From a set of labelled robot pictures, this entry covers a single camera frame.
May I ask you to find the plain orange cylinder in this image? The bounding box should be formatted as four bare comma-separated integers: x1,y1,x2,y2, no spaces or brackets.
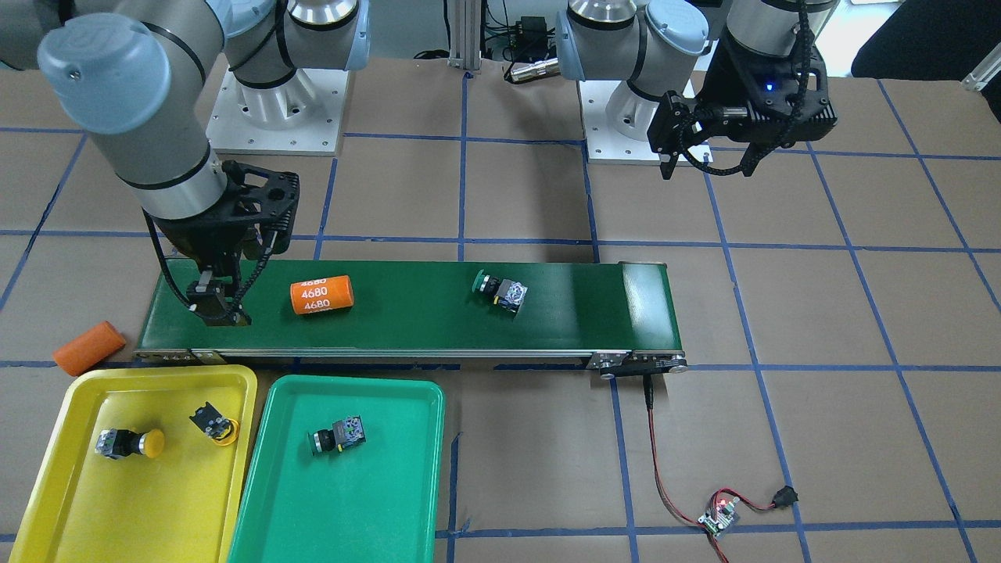
52,321,127,377

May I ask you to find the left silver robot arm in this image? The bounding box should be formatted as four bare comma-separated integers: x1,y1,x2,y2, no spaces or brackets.
555,1,838,179

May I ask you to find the yellow plastic tray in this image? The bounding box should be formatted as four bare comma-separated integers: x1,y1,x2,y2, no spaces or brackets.
10,366,257,562

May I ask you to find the green plastic tray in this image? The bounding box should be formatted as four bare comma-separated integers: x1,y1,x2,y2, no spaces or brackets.
228,375,446,562

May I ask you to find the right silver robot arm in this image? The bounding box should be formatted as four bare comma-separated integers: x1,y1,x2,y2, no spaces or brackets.
2,1,371,325

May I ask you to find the red black power cable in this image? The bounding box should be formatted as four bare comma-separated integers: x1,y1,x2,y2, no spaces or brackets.
640,374,800,563

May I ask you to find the orange cylinder printed 4680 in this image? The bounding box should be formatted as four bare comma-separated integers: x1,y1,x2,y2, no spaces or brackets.
289,275,355,316

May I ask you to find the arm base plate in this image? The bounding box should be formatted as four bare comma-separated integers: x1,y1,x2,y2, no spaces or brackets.
205,69,353,156
577,74,712,167

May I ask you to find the green conveyor belt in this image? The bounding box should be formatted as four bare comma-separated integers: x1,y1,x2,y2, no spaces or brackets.
135,260,687,378

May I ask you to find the green push button switch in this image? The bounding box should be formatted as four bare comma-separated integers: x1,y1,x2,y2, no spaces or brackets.
308,416,366,456

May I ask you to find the yellow push button switch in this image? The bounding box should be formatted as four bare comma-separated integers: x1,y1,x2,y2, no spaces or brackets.
189,402,239,446

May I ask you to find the small controller circuit board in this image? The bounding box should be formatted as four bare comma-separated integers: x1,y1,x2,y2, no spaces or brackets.
696,494,741,539

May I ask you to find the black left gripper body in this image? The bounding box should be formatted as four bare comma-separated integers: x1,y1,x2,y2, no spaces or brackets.
647,31,802,156

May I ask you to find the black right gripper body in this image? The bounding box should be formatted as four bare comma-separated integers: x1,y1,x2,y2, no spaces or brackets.
160,160,300,278

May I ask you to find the aluminium frame post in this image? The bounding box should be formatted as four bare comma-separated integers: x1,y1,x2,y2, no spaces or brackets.
446,1,485,74

